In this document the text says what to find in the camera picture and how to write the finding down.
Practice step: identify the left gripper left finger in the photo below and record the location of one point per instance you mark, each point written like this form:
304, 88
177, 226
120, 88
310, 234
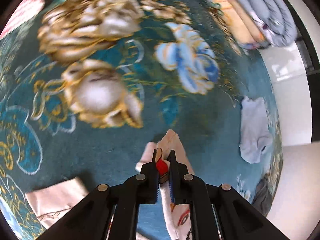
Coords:
109, 212

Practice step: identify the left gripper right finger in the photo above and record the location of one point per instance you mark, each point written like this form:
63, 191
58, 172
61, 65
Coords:
217, 212

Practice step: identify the grey crumpled garment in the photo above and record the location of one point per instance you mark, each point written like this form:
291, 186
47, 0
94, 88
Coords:
263, 198

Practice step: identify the light blue shirt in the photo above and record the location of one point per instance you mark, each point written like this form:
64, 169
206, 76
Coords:
255, 136

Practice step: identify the teal floral bedspread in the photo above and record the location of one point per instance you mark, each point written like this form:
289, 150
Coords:
86, 84

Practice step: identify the colourful folded blanket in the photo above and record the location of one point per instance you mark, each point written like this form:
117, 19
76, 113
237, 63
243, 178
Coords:
233, 17

